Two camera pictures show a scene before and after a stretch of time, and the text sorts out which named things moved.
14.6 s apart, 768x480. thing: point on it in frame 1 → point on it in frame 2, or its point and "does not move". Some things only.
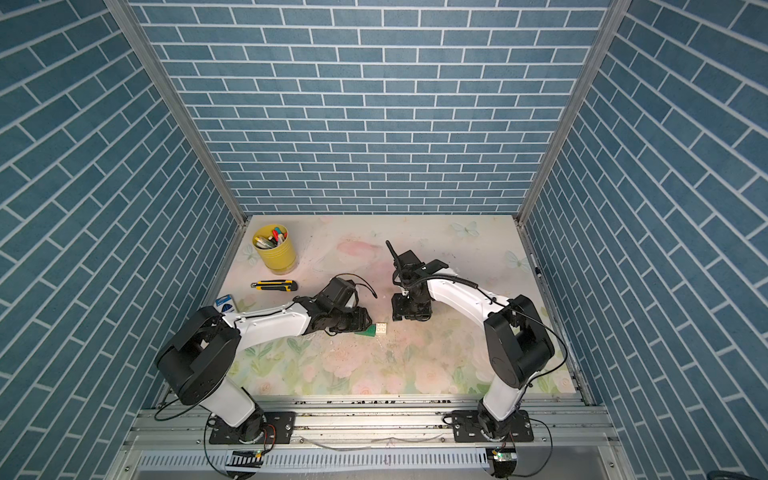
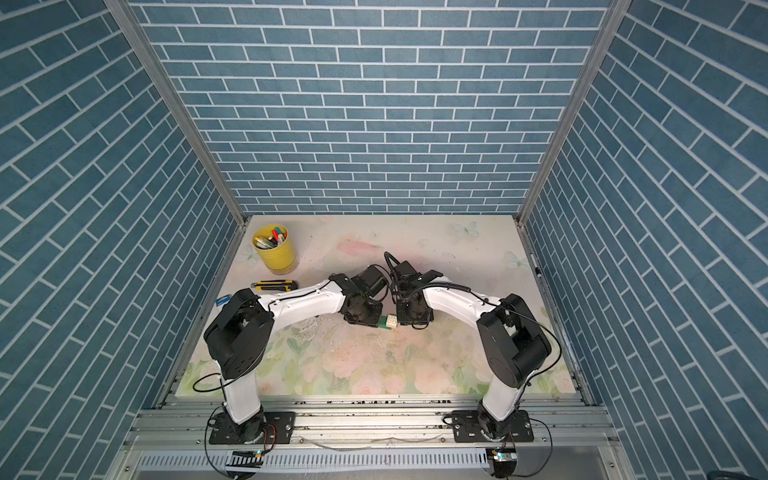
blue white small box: (227, 305) does not move
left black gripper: (360, 320) → (374, 321)
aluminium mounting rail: (377, 432) does not move
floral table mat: (444, 355) does not move
